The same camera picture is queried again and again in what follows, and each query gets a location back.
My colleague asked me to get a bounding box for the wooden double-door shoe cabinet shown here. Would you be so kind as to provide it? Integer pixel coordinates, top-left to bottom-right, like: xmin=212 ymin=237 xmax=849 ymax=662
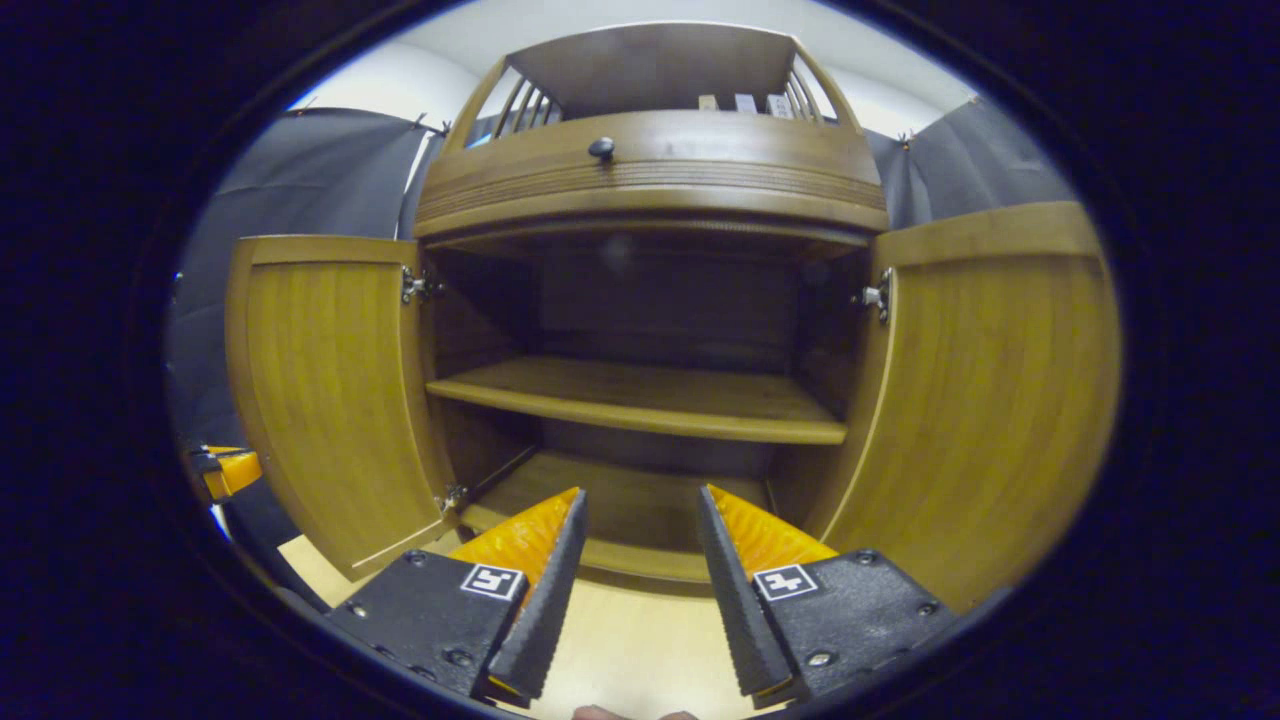
xmin=225 ymin=20 xmax=1123 ymax=613

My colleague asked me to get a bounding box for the wooden cabinet door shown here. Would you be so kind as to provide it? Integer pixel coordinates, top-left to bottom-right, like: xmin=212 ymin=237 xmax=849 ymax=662
xmin=225 ymin=235 xmax=461 ymax=583
xmin=800 ymin=200 xmax=1123 ymax=613

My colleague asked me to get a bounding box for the wooden inner cabinet shelf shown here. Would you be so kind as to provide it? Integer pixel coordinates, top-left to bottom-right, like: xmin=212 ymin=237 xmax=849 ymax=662
xmin=425 ymin=355 xmax=849 ymax=446

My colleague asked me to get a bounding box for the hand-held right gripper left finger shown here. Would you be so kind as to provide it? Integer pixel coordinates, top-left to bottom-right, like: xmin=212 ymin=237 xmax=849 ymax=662
xmin=325 ymin=486 xmax=591 ymax=706

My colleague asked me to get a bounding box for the wooden drawer front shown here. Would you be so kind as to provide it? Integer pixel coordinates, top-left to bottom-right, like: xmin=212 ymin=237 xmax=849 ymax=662
xmin=413 ymin=108 xmax=891 ymax=239

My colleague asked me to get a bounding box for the black backdrop cloth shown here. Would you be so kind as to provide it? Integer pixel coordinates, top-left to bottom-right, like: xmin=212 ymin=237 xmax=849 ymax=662
xmin=165 ymin=95 xmax=1081 ymax=611

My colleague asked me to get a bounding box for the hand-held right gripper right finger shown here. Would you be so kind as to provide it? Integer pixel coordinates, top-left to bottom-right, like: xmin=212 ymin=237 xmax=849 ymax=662
xmin=696 ymin=484 xmax=961 ymax=701

